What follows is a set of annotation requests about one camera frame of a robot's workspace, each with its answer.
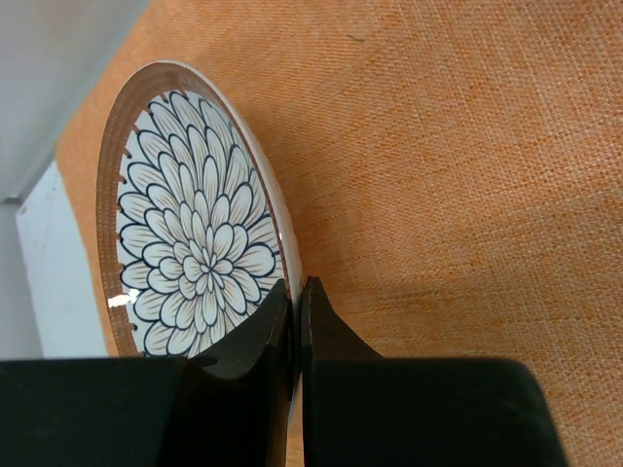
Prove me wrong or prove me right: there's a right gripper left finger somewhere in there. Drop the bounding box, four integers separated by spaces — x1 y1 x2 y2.
1 281 292 466

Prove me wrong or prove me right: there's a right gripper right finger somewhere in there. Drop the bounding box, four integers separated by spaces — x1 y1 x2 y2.
301 277 568 466

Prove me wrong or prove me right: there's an orange cloth napkin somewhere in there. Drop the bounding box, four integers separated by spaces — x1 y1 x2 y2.
55 1 622 466

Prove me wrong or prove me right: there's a floral patterned ceramic plate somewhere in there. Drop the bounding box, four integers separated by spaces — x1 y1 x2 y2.
96 60 304 357

